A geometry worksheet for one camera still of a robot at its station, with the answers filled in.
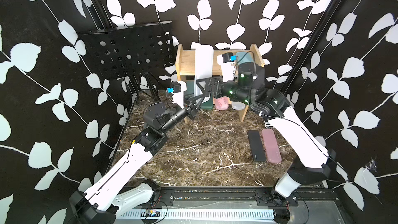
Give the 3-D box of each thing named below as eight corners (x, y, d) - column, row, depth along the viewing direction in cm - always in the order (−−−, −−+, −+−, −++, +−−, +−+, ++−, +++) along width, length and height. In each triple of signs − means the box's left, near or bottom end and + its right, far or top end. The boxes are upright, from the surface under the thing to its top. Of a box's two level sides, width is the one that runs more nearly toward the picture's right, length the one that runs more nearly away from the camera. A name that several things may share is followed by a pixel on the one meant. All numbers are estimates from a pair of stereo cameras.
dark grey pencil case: (253, 161, 88) (254, 159, 86) (247, 131, 101) (248, 129, 99) (266, 161, 88) (267, 160, 86) (258, 131, 101) (259, 129, 99)
